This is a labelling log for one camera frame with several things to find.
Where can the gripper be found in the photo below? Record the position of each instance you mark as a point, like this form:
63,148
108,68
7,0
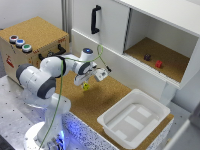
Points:
87,77

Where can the yellow block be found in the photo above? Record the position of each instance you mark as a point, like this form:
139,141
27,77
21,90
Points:
86,87

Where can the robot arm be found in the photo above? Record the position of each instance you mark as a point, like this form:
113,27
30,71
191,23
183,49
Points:
35,79

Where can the purple block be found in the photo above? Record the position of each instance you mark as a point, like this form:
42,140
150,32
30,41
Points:
147,57

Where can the white sliding door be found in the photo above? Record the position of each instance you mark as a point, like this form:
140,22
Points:
111,25

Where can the white plastic box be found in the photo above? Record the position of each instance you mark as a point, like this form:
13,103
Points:
133,120

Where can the wooden drawer box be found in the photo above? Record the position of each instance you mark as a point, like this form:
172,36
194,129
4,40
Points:
36,33

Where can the green button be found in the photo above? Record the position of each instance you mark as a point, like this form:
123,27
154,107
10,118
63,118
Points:
26,47

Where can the blue button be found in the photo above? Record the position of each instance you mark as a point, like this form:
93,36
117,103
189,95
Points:
20,42

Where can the red button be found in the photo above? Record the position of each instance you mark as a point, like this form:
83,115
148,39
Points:
13,38

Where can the white cabinet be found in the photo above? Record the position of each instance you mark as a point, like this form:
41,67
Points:
150,20

